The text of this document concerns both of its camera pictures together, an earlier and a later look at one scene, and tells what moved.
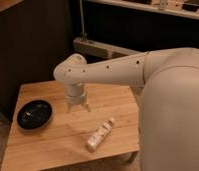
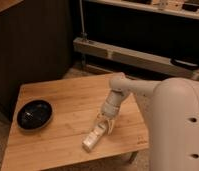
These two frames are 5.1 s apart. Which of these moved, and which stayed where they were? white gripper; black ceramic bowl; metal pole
Moved: white gripper
Stayed: metal pole; black ceramic bowl
